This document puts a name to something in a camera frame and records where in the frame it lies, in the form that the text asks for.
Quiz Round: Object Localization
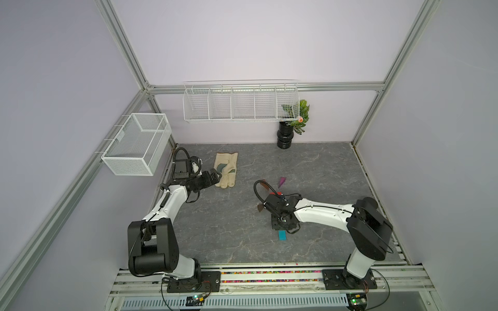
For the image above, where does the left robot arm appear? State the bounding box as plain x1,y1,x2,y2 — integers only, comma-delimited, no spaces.
127,157,222,283

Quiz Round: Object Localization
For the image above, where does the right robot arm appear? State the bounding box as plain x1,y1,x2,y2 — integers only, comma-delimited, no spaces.
258,193,394,288

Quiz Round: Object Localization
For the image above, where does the purple triangle block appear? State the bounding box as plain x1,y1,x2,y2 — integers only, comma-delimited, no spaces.
278,177,286,188

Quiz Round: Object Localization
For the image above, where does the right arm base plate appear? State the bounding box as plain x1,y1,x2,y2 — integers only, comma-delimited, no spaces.
322,269,377,290

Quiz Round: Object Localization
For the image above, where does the small white wire basket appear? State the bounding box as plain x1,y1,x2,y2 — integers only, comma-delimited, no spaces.
101,113,172,176

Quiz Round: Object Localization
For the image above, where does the black vase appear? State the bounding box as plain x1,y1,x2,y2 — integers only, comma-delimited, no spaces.
277,122,294,149

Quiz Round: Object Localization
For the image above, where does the long white wire shelf basket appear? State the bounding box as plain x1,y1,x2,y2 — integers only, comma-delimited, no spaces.
183,80,300,123

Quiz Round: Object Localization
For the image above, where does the short teal block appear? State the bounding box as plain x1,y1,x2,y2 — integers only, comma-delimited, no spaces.
278,230,287,241

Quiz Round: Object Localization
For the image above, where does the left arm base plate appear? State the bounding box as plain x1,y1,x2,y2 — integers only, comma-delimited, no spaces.
167,272,221,293

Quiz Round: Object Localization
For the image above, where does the green artificial plant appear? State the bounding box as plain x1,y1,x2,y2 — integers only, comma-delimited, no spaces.
282,99,310,135

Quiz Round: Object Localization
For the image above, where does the green circuit board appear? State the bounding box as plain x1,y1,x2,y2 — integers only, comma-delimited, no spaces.
346,294,368,310

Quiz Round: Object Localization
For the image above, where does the beige work glove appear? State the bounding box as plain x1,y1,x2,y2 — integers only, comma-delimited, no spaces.
214,152,239,189

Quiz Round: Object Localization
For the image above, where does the reddish brown triangle block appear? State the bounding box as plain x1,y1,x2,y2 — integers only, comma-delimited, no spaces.
261,180,269,190

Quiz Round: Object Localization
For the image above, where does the small black controller board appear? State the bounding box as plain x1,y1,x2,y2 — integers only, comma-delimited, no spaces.
185,295,205,307

